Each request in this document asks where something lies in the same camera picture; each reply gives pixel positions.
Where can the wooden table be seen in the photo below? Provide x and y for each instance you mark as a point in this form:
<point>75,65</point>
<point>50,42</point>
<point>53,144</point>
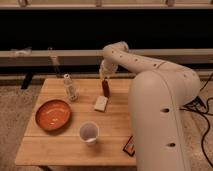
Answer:
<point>64,147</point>

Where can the dark red pepper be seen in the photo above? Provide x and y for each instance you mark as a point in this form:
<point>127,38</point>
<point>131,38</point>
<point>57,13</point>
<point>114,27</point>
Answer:
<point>105,88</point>

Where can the orange bowl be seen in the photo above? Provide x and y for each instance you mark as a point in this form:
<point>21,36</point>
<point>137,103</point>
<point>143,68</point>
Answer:
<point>53,115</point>

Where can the red snack packet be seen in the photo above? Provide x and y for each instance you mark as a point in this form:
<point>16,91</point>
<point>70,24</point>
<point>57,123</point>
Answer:
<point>129,147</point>

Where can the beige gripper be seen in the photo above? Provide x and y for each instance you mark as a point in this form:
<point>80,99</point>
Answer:
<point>107,69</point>

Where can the long grey bench rail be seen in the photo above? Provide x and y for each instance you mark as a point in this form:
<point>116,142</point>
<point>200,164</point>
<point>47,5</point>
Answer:
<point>15,58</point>

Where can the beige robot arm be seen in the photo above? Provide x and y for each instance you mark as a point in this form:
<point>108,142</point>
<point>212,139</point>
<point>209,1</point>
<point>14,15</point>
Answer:
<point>155,96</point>

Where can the clear plastic bottle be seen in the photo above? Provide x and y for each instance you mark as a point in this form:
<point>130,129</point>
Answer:
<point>70,88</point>

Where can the beige sponge block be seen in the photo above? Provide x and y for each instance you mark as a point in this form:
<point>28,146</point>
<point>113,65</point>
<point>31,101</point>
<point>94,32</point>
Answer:
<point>101,103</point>

